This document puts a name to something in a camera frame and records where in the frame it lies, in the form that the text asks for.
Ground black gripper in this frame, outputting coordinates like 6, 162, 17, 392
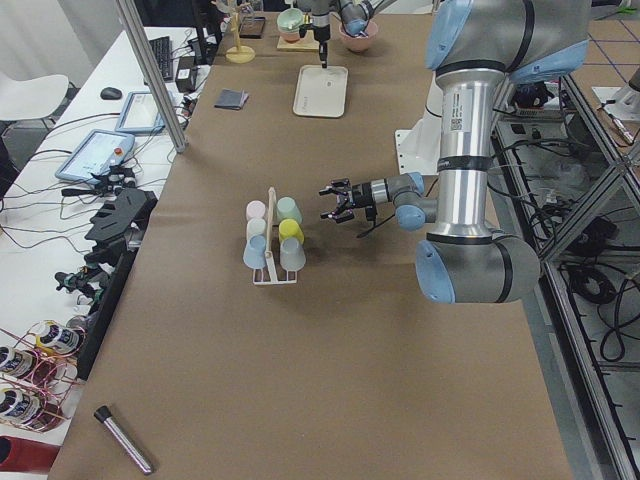
314, 24, 330, 63
319, 178, 373, 223

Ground green cup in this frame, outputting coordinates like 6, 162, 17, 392
276, 196, 303, 224

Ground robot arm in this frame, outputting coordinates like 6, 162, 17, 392
292, 0, 396, 69
327, 1, 592, 303

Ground cream rabbit tray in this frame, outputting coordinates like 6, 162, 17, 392
293, 65, 348, 118

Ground yellow cup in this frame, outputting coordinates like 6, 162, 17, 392
278, 218, 305, 244

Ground grey cup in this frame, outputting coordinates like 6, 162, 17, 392
280, 237, 306, 272

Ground pink cup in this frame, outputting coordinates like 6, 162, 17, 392
245, 200, 267, 221

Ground white cup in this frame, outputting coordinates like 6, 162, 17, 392
246, 218, 267, 240

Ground blue cup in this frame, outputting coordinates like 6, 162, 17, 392
243, 235, 266, 270

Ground bamboo cutting board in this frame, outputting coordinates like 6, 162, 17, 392
277, 35, 319, 52

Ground pink bowl with ice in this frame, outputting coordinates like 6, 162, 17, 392
339, 20, 379, 53

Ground green stacked bowls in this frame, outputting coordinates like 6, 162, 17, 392
277, 8, 304, 43

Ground wooden mug tree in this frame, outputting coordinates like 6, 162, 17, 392
211, 1, 255, 64

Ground grey folded cloth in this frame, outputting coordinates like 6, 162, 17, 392
214, 89, 249, 110

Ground black keyboard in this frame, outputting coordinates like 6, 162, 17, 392
149, 36, 174, 82

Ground teach pendant far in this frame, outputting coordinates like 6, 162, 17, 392
115, 91, 164, 135

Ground teach pendant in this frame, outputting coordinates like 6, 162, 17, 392
55, 129, 135, 184
115, 91, 164, 135

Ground black computer mouse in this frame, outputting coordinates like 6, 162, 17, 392
100, 87, 123, 101

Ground teach pendant near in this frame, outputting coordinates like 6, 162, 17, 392
55, 129, 135, 184

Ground metal tube black cap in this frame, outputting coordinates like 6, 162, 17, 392
94, 405, 155, 475

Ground white wire cup rack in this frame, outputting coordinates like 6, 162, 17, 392
252, 186, 298, 286

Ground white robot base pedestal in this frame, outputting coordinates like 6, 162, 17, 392
395, 78, 443, 176

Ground aluminium frame post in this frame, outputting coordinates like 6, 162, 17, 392
115, 0, 187, 154

